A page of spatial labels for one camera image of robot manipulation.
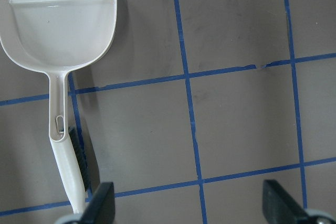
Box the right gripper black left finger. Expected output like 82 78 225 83
79 182 116 224

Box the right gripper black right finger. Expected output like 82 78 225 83
262 179 314 224

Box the white plastic dustpan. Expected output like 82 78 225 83
1 0 117 142

